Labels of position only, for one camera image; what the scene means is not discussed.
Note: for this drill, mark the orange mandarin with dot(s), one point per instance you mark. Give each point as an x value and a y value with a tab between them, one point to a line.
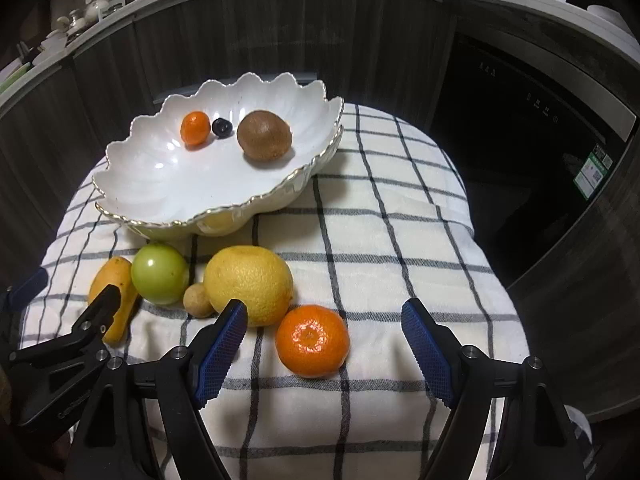
312	341

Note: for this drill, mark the brown kiwi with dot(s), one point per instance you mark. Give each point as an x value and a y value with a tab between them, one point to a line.
264	136

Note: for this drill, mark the white teapot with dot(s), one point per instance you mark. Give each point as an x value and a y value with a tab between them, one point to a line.
96	11

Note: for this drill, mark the dark plum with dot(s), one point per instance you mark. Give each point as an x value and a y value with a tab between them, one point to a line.
222	128

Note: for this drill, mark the yellow mango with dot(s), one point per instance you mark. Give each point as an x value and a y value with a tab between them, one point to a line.
117	271

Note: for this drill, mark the tan longan near apple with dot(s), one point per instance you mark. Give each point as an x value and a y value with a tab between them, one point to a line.
196	303

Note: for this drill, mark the white scalloped ceramic bowl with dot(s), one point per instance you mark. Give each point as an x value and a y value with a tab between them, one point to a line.
156	186

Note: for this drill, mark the white black checked cloth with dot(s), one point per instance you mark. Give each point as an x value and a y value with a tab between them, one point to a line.
387	219

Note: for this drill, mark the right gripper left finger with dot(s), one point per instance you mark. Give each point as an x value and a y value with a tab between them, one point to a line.
186	378

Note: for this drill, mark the green apple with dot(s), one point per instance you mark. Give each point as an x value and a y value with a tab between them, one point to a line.
160	274

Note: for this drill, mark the green energy label sticker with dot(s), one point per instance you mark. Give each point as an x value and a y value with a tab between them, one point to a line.
593	171

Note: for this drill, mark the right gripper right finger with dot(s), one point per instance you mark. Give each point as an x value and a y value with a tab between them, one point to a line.
459	376

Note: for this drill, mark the small orange kumquat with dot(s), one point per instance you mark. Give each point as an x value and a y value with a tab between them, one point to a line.
195	128

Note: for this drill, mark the white plate on counter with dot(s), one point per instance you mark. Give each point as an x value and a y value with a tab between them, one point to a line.
611	16

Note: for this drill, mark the large yellow lemon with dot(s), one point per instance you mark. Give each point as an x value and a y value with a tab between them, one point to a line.
260	279

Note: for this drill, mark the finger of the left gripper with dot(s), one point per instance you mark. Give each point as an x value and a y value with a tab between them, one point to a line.
85	333
16	298

